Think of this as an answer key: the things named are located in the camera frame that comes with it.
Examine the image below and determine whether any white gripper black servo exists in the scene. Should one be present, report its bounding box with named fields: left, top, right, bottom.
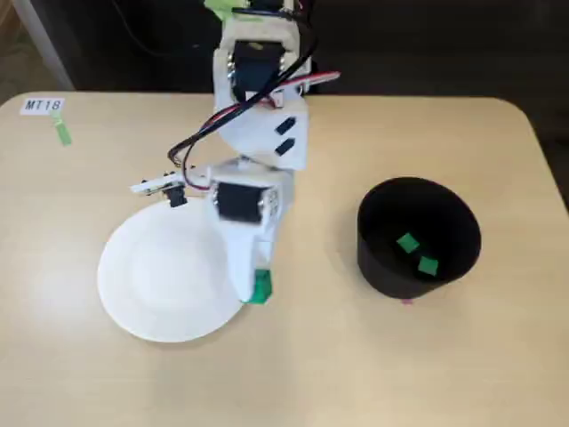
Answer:
left=204, top=157, right=297, bottom=305

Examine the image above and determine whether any green cube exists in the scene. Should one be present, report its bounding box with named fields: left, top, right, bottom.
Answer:
left=416, top=255, right=440, bottom=278
left=395, top=232, right=421, bottom=254
left=251, top=268, right=274, bottom=308

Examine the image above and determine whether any light green tape on arm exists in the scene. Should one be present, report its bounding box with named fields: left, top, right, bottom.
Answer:
left=204, top=0, right=251, bottom=21

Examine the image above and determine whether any white round dish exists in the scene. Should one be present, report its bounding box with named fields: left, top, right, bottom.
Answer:
left=96, top=202, right=250, bottom=343

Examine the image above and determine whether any black pot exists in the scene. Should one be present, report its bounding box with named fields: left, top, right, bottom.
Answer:
left=357, top=176, right=483, bottom=302

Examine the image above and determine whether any white furniture leg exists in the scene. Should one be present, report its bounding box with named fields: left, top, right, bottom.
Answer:
left=11, top=0, right=75, bottom=93

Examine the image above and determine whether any small white wrist camera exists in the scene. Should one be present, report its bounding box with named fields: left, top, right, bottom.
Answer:
left=130, top=171, right=188, bottom=208

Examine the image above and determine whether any red and black wire bundle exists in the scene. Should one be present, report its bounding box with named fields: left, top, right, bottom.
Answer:
left=167, top=69, right=342, bottom=193

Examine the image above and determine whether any black power cable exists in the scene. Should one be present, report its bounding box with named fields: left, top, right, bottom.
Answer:
left=110, top=0, right=199, bottom=55

